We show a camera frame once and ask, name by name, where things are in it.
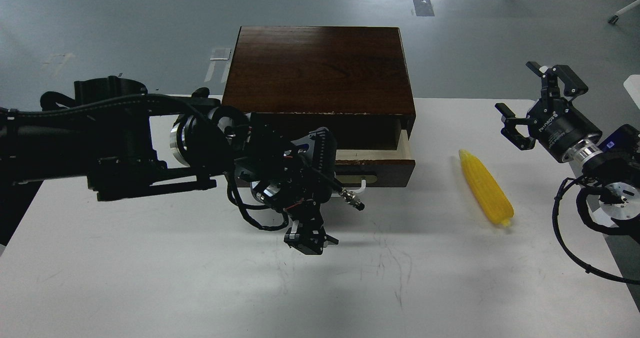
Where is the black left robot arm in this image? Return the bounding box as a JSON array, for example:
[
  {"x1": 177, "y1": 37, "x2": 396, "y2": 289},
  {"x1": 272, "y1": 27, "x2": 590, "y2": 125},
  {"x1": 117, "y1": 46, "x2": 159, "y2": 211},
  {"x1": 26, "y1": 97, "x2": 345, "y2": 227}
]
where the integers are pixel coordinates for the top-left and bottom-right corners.
[{"x1": 0, "y1": 76, "x2": 365, "y2": 254}]

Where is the white side table edge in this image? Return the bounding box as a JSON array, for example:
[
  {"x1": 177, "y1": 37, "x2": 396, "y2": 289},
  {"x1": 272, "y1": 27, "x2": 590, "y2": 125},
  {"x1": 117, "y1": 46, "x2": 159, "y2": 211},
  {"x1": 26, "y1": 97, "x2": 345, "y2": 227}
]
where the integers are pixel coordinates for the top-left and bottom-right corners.
[{"x1": 622, "y1": 74, "x2": 640, "y2": 99}]

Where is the wooden drawer with white handle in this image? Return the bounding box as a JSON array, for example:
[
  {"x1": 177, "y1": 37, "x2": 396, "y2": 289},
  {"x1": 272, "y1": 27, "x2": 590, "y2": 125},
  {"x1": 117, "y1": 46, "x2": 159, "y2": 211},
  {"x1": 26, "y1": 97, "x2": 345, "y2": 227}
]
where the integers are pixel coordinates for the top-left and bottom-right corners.
[{"x1": 334, "y1": 130, "x2": 416, "y2": 189}]

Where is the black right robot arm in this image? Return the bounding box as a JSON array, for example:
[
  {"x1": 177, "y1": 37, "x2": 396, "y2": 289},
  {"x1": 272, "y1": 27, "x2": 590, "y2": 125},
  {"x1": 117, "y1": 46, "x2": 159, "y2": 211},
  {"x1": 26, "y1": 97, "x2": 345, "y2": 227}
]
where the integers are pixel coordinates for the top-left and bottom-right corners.
[{"x1": 495, "y1": 61, "x2": 640, "y2": 285}]

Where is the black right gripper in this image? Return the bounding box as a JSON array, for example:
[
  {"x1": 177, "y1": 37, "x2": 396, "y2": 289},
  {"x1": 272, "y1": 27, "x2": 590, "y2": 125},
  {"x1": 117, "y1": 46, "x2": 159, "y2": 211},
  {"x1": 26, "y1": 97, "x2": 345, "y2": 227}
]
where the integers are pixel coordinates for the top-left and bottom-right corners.
[{"x1": 494, "y1": 61, "x2": 602, "y2": 164}]

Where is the white chair leg with caster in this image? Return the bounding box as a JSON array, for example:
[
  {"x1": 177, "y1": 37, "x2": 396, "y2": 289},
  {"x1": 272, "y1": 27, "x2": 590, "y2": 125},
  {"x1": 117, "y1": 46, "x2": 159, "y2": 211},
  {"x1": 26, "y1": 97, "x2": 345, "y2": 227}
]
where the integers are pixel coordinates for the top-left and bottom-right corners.
[{"x1": 607, "y1": 0, "x2": 640, "y2": 25}]

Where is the dark wooden drawer cabinet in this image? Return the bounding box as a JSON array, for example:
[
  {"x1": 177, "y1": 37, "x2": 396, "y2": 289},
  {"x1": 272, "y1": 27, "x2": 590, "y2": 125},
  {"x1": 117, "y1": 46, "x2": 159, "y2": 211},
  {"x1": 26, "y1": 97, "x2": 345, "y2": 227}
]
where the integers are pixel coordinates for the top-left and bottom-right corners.
[{"x1": 222, "y1": 26, "x2": 417, "y2": 150}]

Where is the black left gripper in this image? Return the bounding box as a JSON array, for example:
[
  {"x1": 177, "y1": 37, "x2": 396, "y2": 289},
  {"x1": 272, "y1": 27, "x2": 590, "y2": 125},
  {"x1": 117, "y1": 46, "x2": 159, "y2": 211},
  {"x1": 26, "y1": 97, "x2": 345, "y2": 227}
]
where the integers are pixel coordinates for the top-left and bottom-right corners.
[{"x1": 283, "y1": 200, "x2": 339, "y2": 255}]

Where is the yellow corn cob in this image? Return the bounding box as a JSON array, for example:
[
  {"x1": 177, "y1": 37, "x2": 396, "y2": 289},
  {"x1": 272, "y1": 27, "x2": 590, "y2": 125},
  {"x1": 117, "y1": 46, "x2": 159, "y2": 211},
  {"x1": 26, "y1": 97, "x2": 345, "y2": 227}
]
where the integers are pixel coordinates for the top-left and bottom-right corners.
[{"x1": 458, "y1": 149, "x2": 515, "y2": 227}]

